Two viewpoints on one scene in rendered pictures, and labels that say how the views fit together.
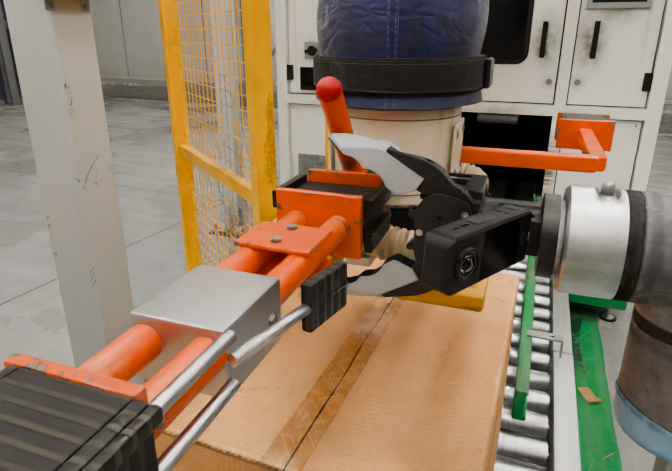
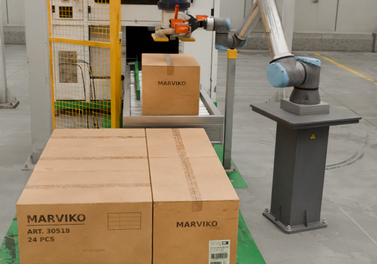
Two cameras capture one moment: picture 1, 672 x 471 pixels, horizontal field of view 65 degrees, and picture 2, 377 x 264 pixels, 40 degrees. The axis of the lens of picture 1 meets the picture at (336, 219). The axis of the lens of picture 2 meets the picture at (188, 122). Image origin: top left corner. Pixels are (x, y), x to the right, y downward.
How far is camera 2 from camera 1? 3.13 m
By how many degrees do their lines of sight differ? 27
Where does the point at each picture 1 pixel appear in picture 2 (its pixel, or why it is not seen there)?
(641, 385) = (217, 40)
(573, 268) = (208, 26)
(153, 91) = not seen: outside the picture
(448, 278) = (197, 25)
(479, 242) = (199, 22)
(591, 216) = (209, 19)
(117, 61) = not seen: outside the picture
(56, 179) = (35, 43)
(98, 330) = (46, 101)
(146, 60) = not seen: outside the picture
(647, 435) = (218, 46)
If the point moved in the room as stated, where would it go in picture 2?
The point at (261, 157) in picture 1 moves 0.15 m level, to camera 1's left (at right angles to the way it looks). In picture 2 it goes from (115, 31) to (97, 31)
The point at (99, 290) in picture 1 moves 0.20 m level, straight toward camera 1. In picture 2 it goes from (48, 84) to (65, 88)
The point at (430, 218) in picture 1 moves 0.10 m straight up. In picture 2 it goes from (192, 22) to (192, 7)
